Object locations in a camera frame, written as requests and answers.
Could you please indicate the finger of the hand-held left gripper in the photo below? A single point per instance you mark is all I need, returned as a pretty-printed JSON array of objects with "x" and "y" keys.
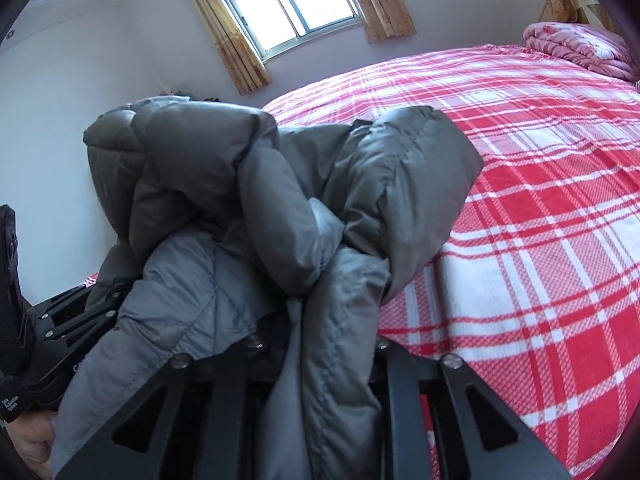
[
  {"x": 80, "y": 327},
  {"x": 75, "y": 302}
]

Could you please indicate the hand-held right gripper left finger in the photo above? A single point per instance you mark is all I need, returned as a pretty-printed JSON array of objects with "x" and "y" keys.
[{"x": 235, "y": 385}]

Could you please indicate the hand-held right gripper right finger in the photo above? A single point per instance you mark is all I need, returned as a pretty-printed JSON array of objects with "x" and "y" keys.
[{"x": 400, "y": 400}]

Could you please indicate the grey puffer jacket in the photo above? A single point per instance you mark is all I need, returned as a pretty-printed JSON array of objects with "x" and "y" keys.
[{"x": 280, "y": 185}]

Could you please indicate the person's left hand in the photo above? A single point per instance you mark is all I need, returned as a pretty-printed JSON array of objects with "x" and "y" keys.
[{"x": 32, "y": 445}]

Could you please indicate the bed with red plaid sheet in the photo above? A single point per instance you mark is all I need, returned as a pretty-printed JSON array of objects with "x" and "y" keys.
[{"x": 525, "y": 260}]

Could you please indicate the window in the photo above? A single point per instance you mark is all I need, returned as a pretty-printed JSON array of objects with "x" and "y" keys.
[{"x": 285, "y": 5}]

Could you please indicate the pink folded quilt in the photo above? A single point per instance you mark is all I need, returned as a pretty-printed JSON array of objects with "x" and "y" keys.
[{"x": 585, "y": 47}]

